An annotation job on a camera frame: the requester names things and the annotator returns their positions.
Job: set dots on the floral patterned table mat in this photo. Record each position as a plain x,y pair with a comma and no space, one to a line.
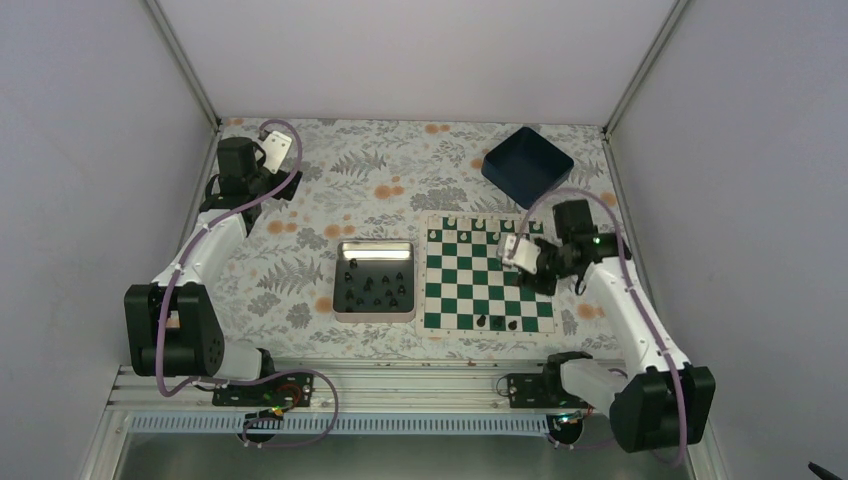
375,180

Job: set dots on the metal tin of chess pieces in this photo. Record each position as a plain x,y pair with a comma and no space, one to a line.
375,282

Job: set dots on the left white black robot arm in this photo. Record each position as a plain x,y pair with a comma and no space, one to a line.
172,325

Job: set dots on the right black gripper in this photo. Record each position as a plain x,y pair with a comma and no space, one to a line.
543,287

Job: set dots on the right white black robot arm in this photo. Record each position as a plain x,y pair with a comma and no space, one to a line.
662,400

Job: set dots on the dark blue square bin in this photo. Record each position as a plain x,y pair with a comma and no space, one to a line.
526,165

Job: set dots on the aluminium front rail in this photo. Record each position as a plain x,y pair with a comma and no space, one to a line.
364,386

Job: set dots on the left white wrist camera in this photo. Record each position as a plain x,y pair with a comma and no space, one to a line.
276,147

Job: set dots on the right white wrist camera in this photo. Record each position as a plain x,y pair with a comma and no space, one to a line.
519,252

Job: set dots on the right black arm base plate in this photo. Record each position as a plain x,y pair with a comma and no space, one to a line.
529,391

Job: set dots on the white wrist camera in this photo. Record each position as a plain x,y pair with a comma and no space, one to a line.
519,252
276,147

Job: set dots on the green white chess board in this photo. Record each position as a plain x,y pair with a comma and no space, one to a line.
459,282

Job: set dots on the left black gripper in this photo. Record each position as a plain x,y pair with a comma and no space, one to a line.
287,192

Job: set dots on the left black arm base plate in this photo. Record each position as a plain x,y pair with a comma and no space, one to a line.
292,390

